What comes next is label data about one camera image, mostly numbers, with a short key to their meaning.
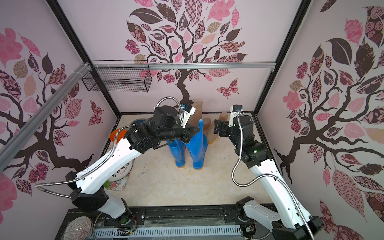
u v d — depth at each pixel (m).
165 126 0.46
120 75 0.95
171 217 0.74
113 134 1.06
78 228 0.68
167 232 0.70
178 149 0.73
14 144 0.51
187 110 0.53
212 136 1.03
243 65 0.94
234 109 0.57
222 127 0.59
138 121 1.10
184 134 0.54
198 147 0.75
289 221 0.37
